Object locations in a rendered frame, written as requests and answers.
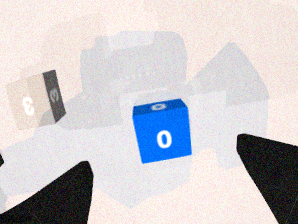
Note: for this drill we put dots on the beige block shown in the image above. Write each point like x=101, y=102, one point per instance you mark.
x=36, y=100

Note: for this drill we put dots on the blue block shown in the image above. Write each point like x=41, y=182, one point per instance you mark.
x=163, y=130

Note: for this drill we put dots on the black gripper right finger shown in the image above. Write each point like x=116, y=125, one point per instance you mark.
x=273, y=166

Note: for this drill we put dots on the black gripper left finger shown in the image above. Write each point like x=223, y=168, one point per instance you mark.
x=65, y=201

